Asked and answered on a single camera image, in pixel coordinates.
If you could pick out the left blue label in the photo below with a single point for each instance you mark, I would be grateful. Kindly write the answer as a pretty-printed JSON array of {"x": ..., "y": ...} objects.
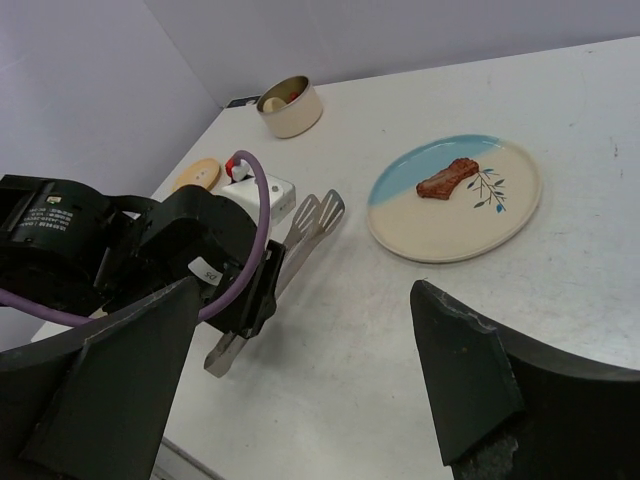
[{"x": 241, "y": 102}]

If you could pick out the steel tongs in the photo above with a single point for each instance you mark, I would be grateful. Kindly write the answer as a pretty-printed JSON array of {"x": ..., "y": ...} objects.
[{"x": 312, "y": 222}]

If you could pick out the ceramic food plate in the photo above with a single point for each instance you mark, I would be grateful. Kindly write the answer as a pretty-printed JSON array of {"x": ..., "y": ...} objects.
[{"x": 483, "y": 211}]

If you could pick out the left wooden lid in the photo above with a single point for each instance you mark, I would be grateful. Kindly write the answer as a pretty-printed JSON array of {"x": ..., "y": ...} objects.
[{"x": 205, "y": 173}]

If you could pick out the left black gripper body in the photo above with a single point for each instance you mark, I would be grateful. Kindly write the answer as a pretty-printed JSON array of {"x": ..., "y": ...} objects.
[{"x": 191, "y": 233}]

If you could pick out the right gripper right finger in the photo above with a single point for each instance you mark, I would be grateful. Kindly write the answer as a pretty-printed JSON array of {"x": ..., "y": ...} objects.
[{"x": 507, "y": 406}]

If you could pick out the rice ball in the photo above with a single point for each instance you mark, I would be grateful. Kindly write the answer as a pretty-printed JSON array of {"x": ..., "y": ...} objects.
[{"x": 273, "y": 104}]

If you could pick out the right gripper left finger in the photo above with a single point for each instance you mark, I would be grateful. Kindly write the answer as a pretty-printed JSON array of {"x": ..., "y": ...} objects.
[{"x": 93, "y": 402}]

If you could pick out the meat piece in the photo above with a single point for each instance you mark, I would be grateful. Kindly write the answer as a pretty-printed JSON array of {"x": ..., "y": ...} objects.
[{"x": 441, "y": 185}]

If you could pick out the steel lunch bowl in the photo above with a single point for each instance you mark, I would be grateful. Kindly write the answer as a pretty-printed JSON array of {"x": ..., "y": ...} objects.
[{"x": 299, "y": 115}]

